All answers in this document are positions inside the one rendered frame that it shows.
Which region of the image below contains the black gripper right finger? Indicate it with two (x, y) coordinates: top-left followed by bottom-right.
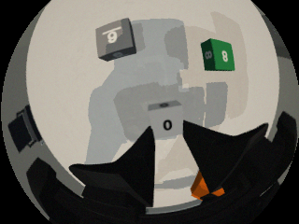
(183, 120), (269, 193)

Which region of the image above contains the green block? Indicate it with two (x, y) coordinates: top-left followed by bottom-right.
(201, 38), (235, 71)

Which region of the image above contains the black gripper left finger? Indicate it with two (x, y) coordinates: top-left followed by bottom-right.
(68, 126), (156, 208)

